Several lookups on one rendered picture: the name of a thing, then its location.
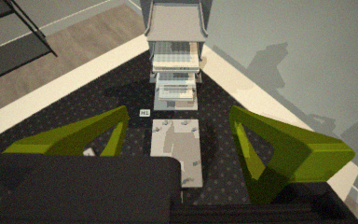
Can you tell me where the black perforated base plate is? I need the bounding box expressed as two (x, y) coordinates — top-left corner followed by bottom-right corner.
(0, 49), (251, 205)

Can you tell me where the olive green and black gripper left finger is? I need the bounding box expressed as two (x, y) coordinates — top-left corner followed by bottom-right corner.
(2, 105), (129, 156)

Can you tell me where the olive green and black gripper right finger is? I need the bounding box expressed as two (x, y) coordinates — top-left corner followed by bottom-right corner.
(228, 105), (355, 204)

